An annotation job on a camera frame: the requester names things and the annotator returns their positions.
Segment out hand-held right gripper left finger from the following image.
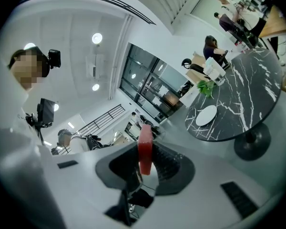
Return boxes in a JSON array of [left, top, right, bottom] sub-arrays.
[[95, 142, 144, 193]]

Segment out wooden table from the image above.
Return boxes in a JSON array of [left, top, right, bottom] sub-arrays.
[[258, 4, 286, 39]]

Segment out black marble round table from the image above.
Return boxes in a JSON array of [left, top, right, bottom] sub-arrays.
[[184, 47, 284, 162]]

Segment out black device on tripod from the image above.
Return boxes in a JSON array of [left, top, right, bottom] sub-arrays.
[[25, 98, 56, 146]]

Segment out ceiling air conditioner unit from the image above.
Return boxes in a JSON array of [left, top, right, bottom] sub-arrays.
[[85, 53, 105, 78]]

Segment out red piece of meat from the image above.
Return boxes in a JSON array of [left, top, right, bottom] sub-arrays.
[[137, 124, 154, 176]]

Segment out white countertop appliance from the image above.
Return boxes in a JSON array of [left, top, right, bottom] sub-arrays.
[[203, 57, 227, 86]]

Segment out dark framed glass window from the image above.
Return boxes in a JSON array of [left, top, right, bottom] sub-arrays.
[[119, 42, 194, 124]]

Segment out black head-worn camera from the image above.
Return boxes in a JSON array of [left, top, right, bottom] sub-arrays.
[[48, 49, 62, 70]]

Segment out black metal railing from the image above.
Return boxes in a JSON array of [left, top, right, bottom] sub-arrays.
[[78, 104, 131, 139]]

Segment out white round plate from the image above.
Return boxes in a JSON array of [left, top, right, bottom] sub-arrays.
[[195, 104, 218, 127]]

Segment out person's white shirt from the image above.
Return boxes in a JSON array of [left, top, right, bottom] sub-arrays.
[[0, 53, 67, 229]]

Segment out person's head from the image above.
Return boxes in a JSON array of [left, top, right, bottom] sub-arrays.
[[7, 46, 50, 92]]

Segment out black office chair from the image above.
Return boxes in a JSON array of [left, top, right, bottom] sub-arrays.
[[181, 49, 232, 76]]

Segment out green potted plant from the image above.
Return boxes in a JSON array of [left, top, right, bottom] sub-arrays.
[[196, 79, 217, 99]]

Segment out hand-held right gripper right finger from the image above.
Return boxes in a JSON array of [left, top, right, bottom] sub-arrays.
[[151, 144, 196, 197]]

